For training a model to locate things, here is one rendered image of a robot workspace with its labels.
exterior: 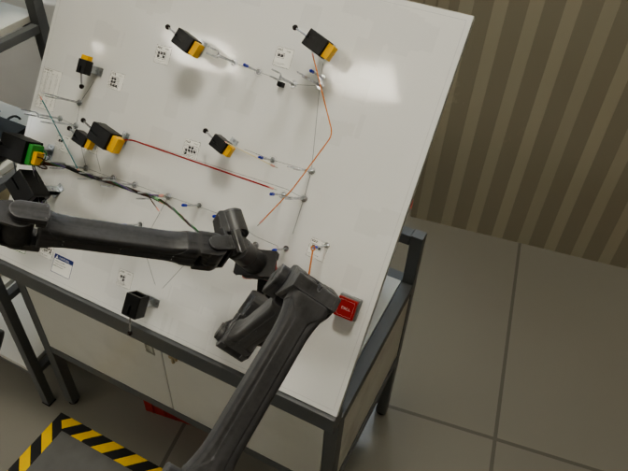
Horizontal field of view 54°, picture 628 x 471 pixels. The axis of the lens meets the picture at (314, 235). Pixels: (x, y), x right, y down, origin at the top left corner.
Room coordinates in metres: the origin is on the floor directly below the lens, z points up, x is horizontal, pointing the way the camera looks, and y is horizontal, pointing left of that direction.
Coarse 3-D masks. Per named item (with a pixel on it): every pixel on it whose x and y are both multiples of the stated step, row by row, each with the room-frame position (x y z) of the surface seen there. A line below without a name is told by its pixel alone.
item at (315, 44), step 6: (294, 24) 1.43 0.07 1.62; (294, 30) 1.43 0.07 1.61; (300, 30) 1.41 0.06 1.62; (312, 30) 1.38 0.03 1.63; (306, 36) 1.38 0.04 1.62; (312, 36) 1.37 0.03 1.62; (318, 36) 1.37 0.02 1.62; (306, 42) 1.37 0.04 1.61; (312, 42) 1.37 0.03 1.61; (318, 42) 1.36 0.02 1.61; (324, 42) 1.36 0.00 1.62; (330, 42) 1.37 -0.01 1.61; (312, 48) 1.36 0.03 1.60; (318, 48) 1.35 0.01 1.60; (324, 48) 1.35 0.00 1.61; (318, 54) 1.34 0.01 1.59; (324, 60) 1.42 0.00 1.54
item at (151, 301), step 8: (128, 296) 1.07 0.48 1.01; (136, 296) 1.07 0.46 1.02; (144, 296) 1.08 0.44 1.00; (128, 304) 1.06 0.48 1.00; (136, 304) 1.05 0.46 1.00; (144, 304) 1.07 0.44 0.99; (152, 304) 1.11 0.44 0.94; (128, 312) 1.05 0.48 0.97; (136, 312) 1.04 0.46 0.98; (144, 312) 1.06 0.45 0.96
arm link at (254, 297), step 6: (252, 294) 0.91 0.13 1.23; (258, 294) 0.92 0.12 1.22; (246, 300) 0.91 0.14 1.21; (252, 300) 0.90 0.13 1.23; (258, 300) 0.89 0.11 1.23; (264, 300) 0.91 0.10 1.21; (246, 306) 0.89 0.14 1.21; (252, 306) 0.88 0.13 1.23; (258, 306) 0.88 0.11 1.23; (240, 312) 0.89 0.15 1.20; (246, 312) 0.87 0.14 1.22; (240, 318) 0.86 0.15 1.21; (222, 324) 0.83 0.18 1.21; (222, 330) 0.82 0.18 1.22; (216, 336) 0.81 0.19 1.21
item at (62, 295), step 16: (0, 272) 1.31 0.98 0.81; (16, 272) 1.28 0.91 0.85; (32, 288) 1.26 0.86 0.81; (48, 288) 1.23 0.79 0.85; (64, 304) 1.20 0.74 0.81; (80, 304) 1.17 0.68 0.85; (96, 320) 1.15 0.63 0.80; (112, 320) 1.12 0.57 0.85; (128, 320) 1.11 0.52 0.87; (144, 336) 1.08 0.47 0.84; (160, 336) 1.06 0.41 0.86; (176, 352) 1.03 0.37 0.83; (192, 352) 1.01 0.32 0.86; (208, 368) 0.98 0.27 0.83; (224, 368) 0.96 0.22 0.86; (272, 400) 0.90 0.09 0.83; (288, 400) 0.88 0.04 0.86; (304, 416) 0.86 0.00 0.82; (320, 416) 0.84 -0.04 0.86
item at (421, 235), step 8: (408, 232) 1.41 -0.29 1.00; (416, 232) 1.40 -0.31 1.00; (424, 232) 1.41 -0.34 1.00; (400, 240) 1.40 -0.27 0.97; (408, 240) 1.39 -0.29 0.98; (416, 240) 1.38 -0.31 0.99; (424, 240) 1.39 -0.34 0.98; (408, 248) 1.38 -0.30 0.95; (416, 248) 1.37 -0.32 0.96; (408, 256) 1.38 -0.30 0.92; (416, 256) 1.37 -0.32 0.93; (408, 264) 1.38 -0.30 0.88; (416, 264) 1.37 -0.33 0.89; (408, 272) 1.38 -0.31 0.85; (416, 272) 1.37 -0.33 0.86; (408, 280) 1.38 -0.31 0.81
